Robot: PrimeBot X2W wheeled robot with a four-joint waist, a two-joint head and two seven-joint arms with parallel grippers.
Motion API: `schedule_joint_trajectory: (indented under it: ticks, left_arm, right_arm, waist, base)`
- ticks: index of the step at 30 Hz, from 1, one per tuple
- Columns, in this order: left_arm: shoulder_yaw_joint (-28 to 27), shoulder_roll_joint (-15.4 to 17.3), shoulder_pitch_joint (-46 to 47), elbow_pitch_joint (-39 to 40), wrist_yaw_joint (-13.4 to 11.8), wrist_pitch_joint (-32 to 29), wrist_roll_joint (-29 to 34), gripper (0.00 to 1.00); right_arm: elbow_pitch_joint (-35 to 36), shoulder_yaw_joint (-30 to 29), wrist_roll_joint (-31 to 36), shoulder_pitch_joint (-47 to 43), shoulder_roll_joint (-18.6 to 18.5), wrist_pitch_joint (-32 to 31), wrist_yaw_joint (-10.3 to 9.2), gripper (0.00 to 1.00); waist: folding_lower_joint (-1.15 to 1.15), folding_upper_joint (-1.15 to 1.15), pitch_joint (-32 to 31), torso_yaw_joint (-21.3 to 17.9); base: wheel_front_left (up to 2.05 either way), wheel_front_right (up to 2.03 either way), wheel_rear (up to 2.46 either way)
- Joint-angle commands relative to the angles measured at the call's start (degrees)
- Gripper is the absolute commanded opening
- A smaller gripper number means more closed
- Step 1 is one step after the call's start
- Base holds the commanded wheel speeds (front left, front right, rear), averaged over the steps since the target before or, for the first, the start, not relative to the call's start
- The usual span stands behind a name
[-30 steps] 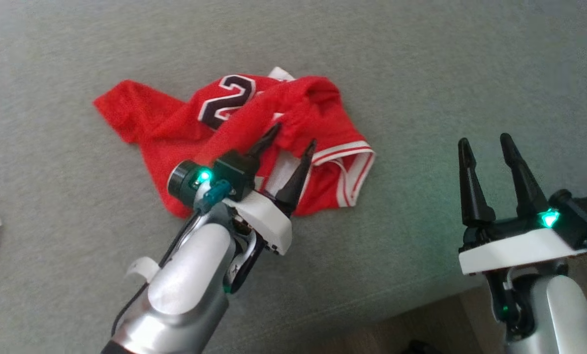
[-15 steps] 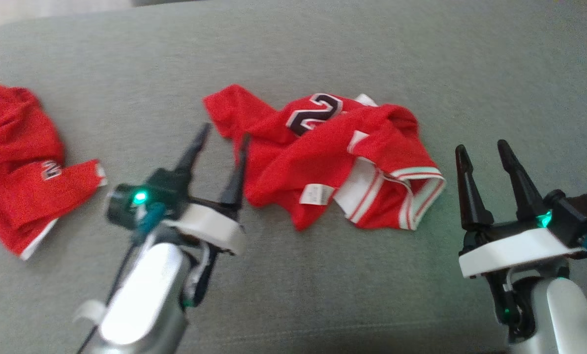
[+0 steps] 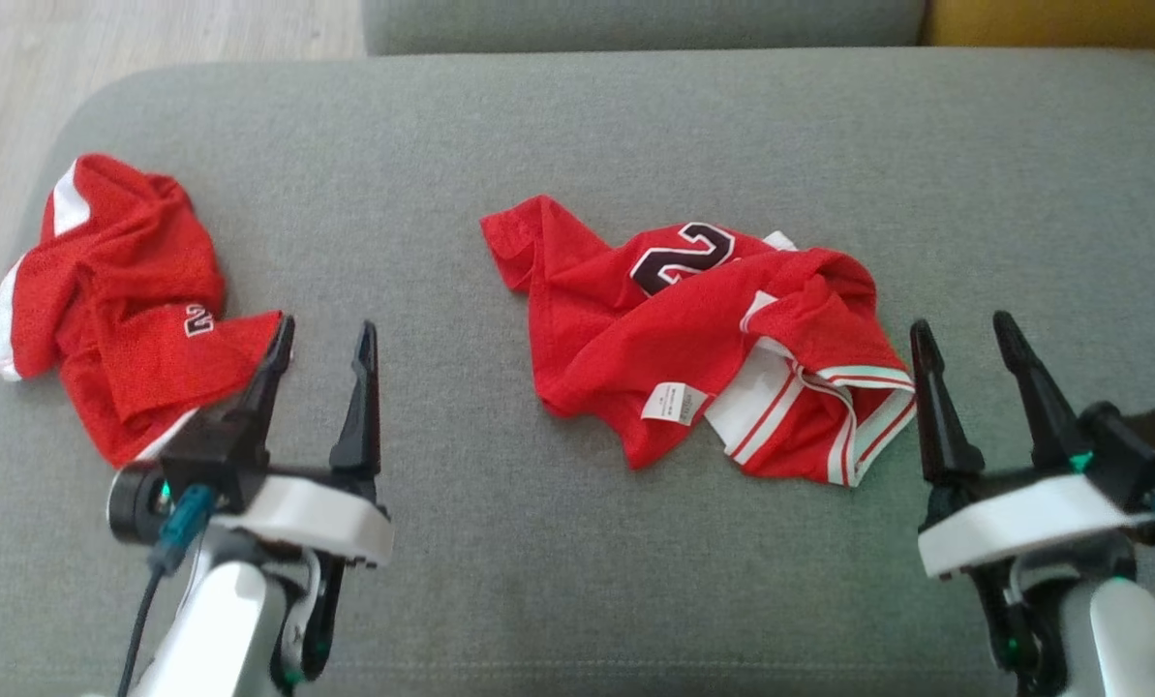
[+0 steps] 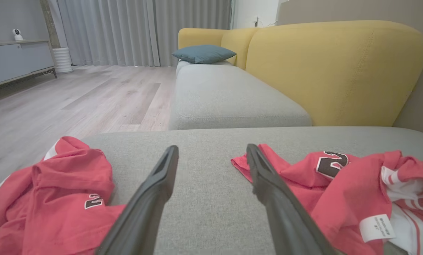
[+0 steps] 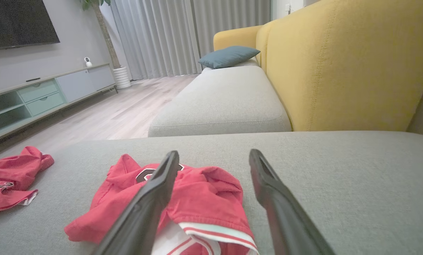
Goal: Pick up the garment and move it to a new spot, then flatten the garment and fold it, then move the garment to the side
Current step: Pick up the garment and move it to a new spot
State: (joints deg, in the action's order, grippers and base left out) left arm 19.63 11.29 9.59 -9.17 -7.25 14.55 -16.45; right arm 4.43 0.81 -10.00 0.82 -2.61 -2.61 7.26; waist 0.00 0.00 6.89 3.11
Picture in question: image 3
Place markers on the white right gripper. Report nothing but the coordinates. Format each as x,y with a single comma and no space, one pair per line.
1022,523

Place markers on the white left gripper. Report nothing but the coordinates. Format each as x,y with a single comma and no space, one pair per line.
316,513

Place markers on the red basketball shorts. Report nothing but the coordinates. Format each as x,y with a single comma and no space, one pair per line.
122,290

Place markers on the red basketball jersey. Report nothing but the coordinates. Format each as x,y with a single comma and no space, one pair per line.
635,339

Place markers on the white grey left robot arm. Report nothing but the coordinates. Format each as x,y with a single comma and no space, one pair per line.
219,629

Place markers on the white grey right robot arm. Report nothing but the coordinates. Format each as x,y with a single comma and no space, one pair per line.
1109,629

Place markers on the grey fabric sofa seat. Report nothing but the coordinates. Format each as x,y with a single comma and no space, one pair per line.
558,581

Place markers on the yellow cushion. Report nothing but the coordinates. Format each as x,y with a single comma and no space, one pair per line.
1061,21

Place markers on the grey sofa back cushion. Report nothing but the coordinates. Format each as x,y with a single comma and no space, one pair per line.
635,24

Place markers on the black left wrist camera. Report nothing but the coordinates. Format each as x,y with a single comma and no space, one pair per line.
199,455

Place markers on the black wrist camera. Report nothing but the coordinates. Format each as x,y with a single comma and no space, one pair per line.
1143,450
199,455

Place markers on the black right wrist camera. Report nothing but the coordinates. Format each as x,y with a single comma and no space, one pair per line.
1143,450

